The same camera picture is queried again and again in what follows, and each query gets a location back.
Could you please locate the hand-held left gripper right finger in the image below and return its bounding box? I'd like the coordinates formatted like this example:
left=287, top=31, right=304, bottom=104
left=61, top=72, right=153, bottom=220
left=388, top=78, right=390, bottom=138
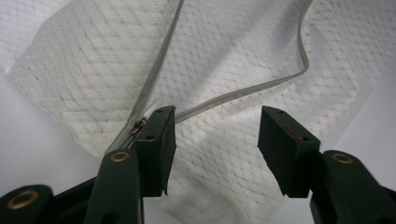
left=257, top=105, right=396, bottom=224

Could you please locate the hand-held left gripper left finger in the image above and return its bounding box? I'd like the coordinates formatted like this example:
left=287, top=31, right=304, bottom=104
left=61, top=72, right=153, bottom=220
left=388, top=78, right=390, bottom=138
left=83, top=105, right=177, bottom=224

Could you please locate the white mesh laundry bag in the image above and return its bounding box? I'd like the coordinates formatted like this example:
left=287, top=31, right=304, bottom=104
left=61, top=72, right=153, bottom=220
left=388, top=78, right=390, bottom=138
left=0, top=0, right=396, bottom=224

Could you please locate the white board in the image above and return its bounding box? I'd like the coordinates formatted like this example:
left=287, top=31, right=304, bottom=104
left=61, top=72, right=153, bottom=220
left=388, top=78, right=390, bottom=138
left=0, top=66, right=396, bottom=224

